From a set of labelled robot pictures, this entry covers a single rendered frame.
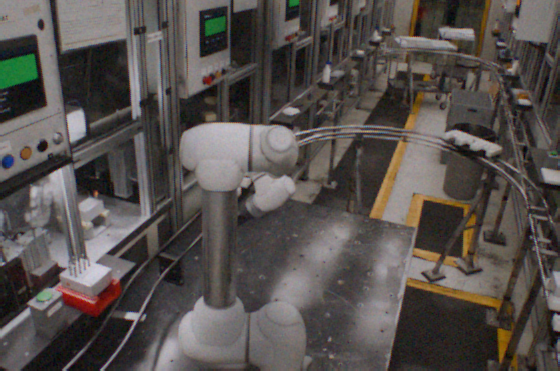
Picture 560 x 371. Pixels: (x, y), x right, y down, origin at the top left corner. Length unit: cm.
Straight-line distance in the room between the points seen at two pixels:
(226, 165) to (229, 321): 48
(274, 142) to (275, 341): 61
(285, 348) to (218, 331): 21
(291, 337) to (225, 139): 63
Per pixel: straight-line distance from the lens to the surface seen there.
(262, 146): 121
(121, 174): 211
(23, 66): 136
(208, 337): 148
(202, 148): 124
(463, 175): 430
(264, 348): 149
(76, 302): 160
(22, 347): 156
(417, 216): 398
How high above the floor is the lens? 196
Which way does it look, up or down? 25 degrees down
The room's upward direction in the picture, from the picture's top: 3 degrees clockwise
